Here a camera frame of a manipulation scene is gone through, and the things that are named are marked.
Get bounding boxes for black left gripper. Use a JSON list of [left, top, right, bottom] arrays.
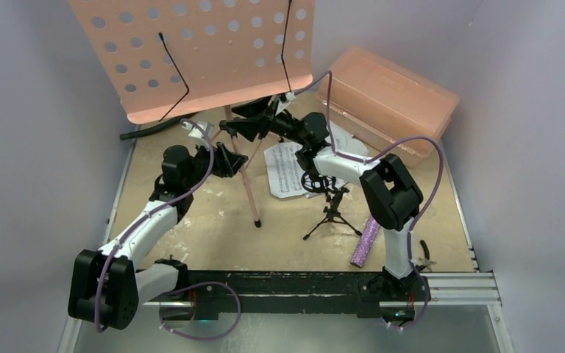
[[183, 140, 246, 190]]

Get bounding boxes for pink folding music stand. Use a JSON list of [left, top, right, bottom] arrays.
[[68, 0, 315, 229]]

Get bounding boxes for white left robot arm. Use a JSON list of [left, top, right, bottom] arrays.
[[67, 142, 249, 332]]

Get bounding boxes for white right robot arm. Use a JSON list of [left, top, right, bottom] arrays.
[[219, 95, 429, 299]]

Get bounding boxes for sheet music paper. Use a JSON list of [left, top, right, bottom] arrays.
[[263, 122, 369, 199]]

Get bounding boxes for black mini microphone tripod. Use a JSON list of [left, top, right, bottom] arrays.
[[300, 172, 362, 240]]

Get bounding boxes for pink translucent storage box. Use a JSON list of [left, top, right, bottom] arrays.
[[317, 47, 460, 151]]

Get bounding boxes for purple glitter microphone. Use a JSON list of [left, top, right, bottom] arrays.
[[349, 216, 380, 268]]

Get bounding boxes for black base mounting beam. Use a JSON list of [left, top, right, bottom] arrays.
[[149, 270, 431, 321]]

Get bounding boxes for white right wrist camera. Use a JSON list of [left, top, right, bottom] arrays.
[[278, 91, 296, 104]]

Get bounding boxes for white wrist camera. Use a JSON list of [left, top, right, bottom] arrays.
[[188, 121, 215, 146], [278, 91, 296, 104]]

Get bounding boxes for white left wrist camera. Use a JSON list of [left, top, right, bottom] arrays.
[[188, 121, 215, 146]]

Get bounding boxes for black corrugated hose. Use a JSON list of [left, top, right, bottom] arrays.
[[118, 114, 196, 141]]

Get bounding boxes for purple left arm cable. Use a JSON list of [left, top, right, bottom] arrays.
[[93, 119, 242, 342]]

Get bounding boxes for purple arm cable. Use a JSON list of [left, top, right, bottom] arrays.
[[292, 70, 445, 332], [93, 119, 242, 342]]

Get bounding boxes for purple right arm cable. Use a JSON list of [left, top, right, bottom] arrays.
[[292, 70, 445, 332]]

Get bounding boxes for black handled pliers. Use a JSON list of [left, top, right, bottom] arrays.
[[416, 240, 436, 272]]

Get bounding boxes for aluminium frame rail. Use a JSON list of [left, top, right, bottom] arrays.
[[426, 272, 501, 306]]

